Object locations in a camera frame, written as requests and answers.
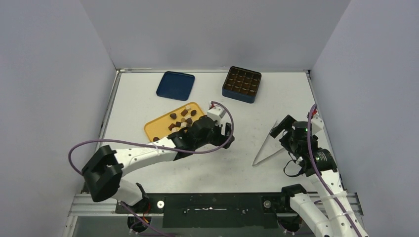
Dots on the dark blue box lid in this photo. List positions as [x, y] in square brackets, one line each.
[175, 85]

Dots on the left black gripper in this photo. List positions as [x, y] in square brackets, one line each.
[221, 139]

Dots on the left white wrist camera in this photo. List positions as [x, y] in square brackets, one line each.
[216, 113]

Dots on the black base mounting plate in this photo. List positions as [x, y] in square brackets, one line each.
[219, 210]

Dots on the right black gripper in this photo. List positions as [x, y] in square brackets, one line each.
[285, 126]

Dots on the yellow plastic tray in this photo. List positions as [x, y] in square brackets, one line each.
[164, 125]

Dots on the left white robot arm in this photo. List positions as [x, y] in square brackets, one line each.
[104, 172]

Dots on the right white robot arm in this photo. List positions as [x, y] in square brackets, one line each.
[317, 164]

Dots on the dark blue chocolate box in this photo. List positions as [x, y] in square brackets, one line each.
[241, 84]

